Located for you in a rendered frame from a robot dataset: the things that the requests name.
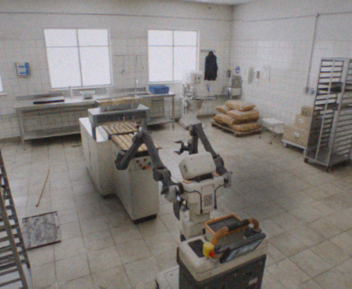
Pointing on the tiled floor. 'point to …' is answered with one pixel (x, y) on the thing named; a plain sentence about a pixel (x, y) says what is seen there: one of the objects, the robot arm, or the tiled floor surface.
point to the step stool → (273, 126)
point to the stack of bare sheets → (40, 230)
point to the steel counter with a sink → (23, 103)
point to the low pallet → (234, 129)
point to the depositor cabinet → (98, 159)
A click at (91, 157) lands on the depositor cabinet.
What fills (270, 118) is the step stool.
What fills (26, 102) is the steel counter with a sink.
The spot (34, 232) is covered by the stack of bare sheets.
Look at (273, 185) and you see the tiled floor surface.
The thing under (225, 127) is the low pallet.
